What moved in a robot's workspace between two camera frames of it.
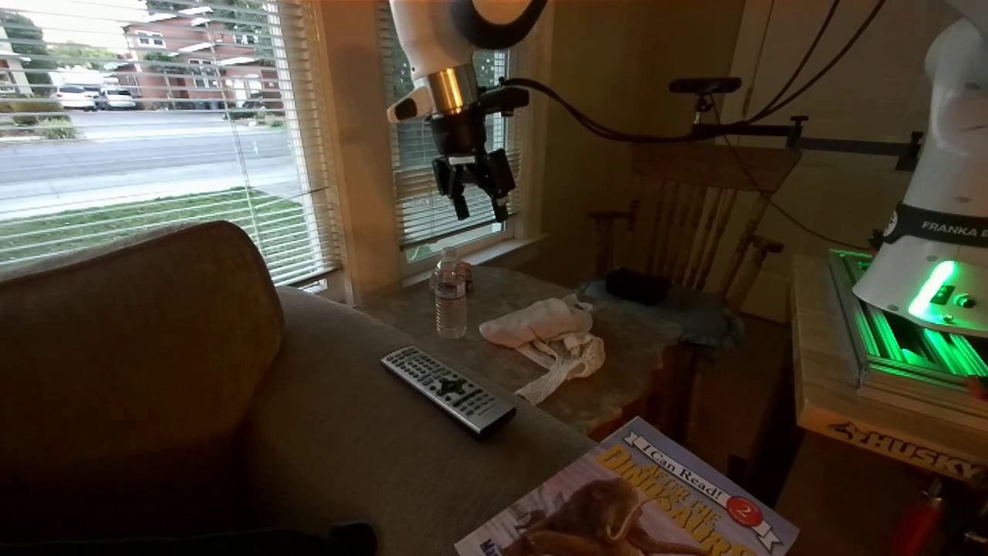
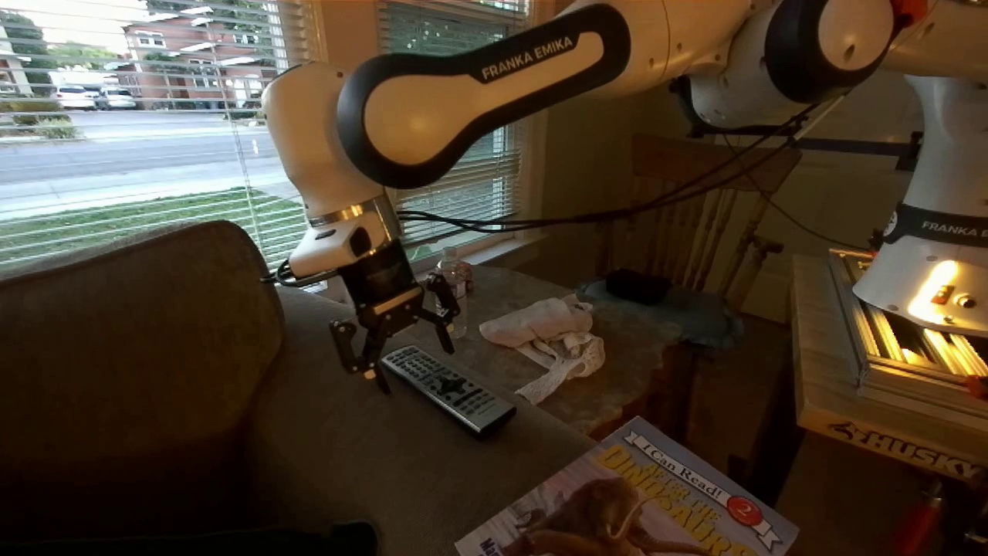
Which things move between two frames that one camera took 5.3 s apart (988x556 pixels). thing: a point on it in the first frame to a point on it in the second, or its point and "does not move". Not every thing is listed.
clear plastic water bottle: x=451 y=299 does not move
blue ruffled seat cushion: x=680 y=317 does not move
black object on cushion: x=638 y=285 does not move
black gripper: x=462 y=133 to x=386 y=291
